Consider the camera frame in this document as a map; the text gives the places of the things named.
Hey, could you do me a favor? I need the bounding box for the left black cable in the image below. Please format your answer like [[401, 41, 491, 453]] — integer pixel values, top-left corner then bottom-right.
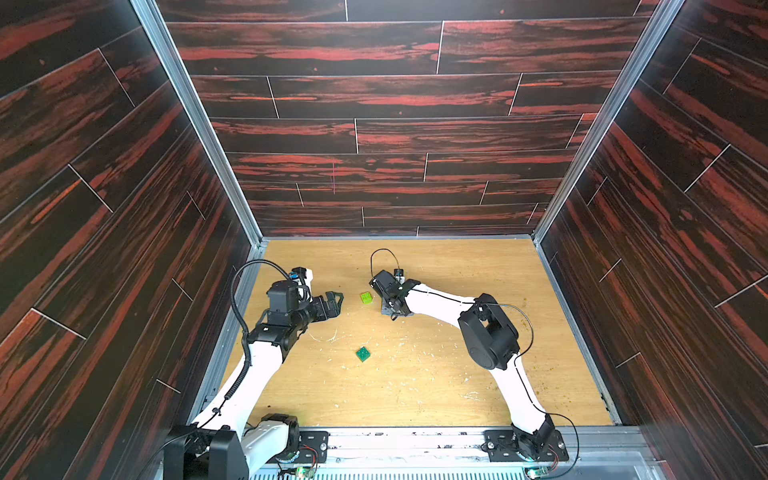
[[229, 259, 295, 415]]

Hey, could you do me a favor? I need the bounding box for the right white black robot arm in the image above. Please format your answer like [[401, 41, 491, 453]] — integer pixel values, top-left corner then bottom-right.
[[370, 270, 568, 461]]

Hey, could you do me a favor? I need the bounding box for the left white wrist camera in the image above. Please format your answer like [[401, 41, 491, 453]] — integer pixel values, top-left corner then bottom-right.
[[290, 267, 313, 288]]

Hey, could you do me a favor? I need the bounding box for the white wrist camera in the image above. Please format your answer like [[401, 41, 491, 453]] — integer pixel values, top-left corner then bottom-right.
[[290, 267, 313, 288], [393, 268, 406, 284]]

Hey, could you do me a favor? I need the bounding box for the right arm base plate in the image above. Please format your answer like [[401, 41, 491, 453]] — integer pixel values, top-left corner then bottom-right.
[[481, 428, 570, 463]]

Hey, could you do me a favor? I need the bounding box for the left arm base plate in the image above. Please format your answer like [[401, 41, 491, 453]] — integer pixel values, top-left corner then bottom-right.
[[270, 430, 330, 464]]

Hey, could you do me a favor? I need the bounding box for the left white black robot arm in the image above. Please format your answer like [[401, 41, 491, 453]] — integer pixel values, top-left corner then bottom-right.
[[162, 267, 344, 479]]

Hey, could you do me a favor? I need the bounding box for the right black cable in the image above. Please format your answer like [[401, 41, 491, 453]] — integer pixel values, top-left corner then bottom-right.
[[368, 247, 402, 278]]

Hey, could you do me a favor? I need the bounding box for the dark green lego brick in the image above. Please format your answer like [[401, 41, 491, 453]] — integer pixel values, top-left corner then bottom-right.
[[355, 346, 371, 362]]

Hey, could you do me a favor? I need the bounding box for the black cable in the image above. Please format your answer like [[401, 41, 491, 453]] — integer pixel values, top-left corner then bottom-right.
[[368, 247, 402, 278], [229, 259, 295, 415]]

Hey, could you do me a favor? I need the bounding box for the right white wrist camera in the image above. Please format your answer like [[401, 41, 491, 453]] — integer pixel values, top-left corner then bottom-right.
[[393, 268, 406, 284]]

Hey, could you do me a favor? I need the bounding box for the aluminium front rail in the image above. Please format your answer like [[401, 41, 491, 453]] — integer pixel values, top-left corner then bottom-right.
[[249, 426, 666, 479]]

